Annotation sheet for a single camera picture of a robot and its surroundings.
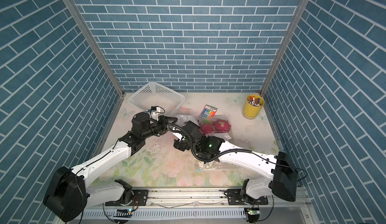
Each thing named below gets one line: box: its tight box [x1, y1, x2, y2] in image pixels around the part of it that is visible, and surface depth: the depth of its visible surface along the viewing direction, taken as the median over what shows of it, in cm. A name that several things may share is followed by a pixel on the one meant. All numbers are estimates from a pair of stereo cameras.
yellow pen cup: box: [242, 94, 265, 120], surface depth 103 cm
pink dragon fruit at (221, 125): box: [211, 119, 232, 133], surface depth 96 cm
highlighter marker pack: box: [200, 104, 218, 118], surface depth 110 cm
